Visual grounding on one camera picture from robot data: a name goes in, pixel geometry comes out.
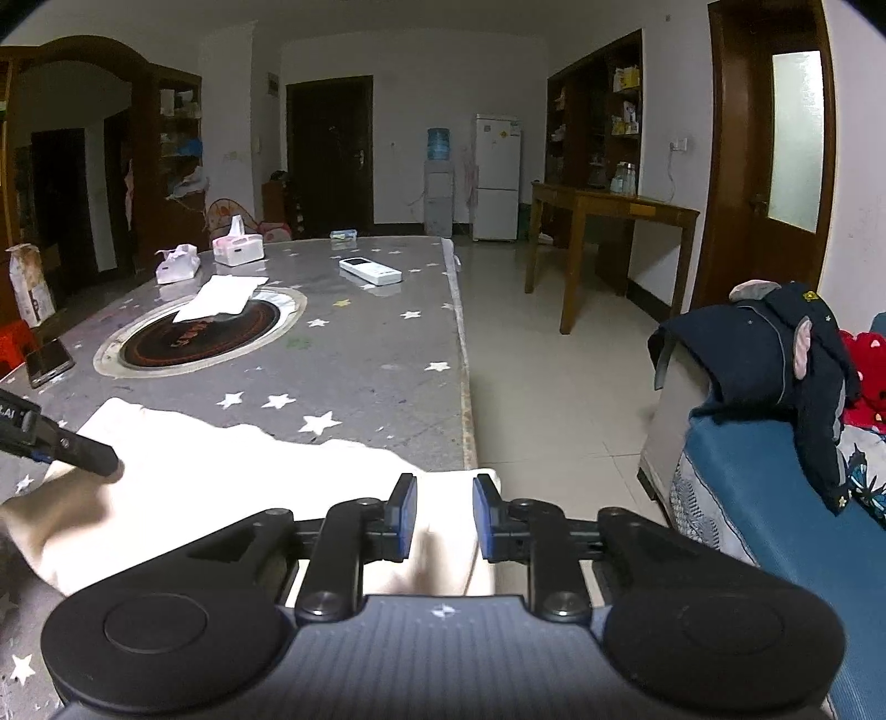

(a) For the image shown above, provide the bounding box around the white tissue box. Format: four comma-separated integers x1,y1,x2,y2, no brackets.
154,244,202,285
211,214,266,267

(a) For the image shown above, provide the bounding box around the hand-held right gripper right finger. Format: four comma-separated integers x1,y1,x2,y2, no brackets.
472,474,694,623

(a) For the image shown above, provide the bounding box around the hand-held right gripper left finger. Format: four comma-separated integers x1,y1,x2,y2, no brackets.
187,472,419,625

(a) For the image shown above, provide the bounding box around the pink cartoon child seat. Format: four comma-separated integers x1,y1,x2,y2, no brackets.
205,198,296,244

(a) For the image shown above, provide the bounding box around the arched wooden cabinet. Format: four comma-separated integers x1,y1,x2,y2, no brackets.
0,35,204,335

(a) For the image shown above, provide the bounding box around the white flat remote device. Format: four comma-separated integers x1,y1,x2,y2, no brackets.
338,256,403,287

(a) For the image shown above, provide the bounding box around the dark wooden wall shelf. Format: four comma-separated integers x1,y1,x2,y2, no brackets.
546,28,645,248

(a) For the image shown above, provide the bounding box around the grey star-print tablecloth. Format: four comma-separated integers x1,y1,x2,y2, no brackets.
0,234,480,720

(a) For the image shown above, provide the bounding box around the navy blue jacket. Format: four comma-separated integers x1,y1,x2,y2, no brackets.
648,280,863,517

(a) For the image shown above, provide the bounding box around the wooden door with frosted glass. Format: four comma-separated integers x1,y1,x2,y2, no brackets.
691,0,839,314

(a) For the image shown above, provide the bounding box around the blue sofa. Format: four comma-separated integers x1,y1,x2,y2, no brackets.
636,325,886,720

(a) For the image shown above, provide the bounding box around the dark entrance door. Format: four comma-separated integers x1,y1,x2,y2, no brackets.
285,75,375,240

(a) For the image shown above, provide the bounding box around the white refrigerator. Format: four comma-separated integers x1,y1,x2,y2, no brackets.
472,114,522,243

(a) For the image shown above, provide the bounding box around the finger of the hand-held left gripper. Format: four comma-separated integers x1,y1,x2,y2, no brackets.
31,414,125,479

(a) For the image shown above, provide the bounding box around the round black induction cooker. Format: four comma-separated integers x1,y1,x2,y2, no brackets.
92,286,308,379

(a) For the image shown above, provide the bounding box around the dark smartphone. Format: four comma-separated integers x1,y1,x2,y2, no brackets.
25,337,76,389

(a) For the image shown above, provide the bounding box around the red plastic stool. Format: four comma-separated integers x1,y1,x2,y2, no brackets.
0,321,36,379

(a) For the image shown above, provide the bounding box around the cream cloth garment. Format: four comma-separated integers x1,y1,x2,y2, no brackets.
0,397,503,598

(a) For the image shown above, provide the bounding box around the brown paper bag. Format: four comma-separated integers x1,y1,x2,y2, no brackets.
4,243,57,328

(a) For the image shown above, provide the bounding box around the white water dispenser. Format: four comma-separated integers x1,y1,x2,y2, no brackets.
423,161,456,237

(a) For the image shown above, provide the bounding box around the wooden side table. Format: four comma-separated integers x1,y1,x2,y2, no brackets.
523,181,700,336

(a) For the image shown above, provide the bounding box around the white folded tissue sheet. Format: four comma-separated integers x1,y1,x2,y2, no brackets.
171,274,270,325

